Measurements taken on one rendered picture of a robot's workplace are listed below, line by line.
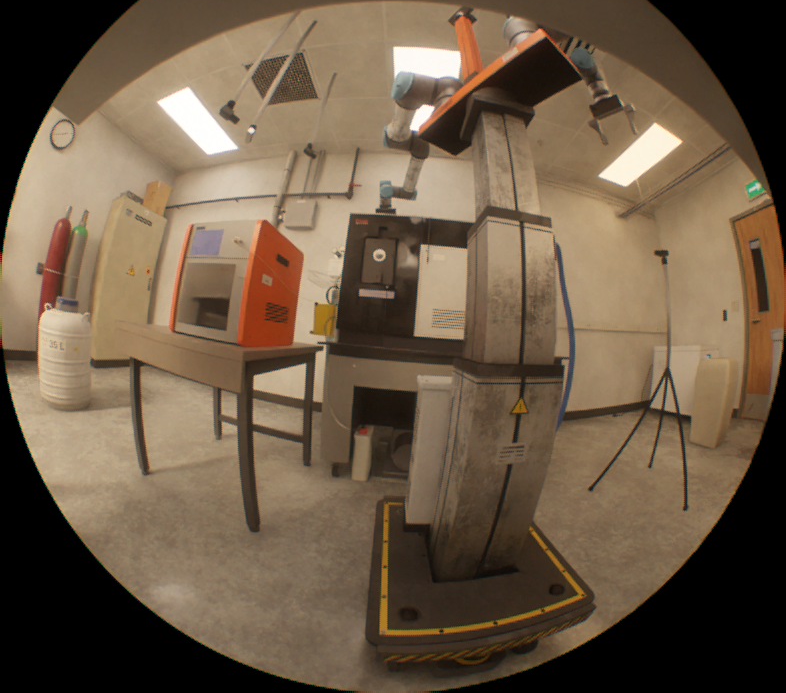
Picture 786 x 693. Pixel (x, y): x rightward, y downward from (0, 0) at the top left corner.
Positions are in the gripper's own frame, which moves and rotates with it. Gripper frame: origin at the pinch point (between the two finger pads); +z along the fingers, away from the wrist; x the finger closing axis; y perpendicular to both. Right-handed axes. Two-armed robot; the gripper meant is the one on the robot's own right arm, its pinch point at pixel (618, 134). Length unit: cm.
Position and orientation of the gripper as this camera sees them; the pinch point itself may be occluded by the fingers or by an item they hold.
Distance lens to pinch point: 111.6
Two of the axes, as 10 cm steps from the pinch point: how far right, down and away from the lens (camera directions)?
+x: 3.4, 0.3, -9.4
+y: -9.1, 2.8, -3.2
